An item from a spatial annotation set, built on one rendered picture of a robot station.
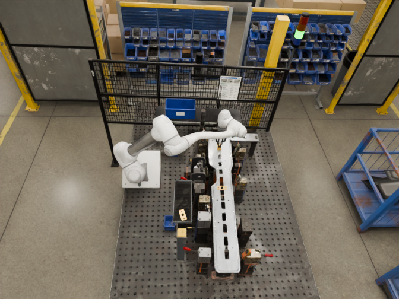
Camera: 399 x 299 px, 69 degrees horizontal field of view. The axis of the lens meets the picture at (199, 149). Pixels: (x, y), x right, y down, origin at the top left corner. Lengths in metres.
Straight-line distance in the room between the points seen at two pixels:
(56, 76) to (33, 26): 0.72
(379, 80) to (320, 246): 2.79
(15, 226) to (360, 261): 3.80
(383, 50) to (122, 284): 4.33
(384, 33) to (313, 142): 1.67
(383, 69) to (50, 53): 4.67
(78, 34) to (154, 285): 3.06
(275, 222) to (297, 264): 0.40
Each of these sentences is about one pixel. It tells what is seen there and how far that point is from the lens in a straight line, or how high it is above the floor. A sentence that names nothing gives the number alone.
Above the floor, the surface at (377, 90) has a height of 0.44.
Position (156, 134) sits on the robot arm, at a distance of 2.23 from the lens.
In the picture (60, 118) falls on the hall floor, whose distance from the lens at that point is 4.86.
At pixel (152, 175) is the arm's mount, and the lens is 2.86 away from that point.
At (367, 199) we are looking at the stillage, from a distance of 4.14.
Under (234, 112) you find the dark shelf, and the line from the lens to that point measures 3.19.
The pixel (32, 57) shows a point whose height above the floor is 0.88.
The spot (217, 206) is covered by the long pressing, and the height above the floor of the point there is 1.00.
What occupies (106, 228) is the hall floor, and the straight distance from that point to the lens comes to 3.55.
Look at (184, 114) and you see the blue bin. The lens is 3.01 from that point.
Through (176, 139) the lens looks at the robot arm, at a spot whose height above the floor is 1.50.
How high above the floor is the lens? 3.10
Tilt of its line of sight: 49 degrees down
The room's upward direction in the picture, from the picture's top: 5 degrees clockwise
